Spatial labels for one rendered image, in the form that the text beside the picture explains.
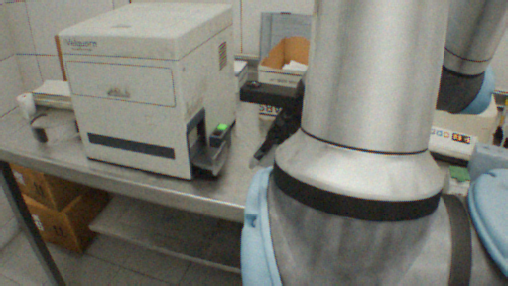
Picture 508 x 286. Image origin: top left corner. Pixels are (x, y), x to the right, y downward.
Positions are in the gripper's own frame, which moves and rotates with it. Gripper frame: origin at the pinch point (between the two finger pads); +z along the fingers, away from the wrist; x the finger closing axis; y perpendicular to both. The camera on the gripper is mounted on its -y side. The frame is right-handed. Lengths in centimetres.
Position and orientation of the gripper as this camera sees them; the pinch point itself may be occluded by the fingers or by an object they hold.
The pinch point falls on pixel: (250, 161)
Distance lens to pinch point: 71.9
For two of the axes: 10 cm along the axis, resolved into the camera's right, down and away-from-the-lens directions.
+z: -4.8, 6.6, 5.8
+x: 2.9, -5.0, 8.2
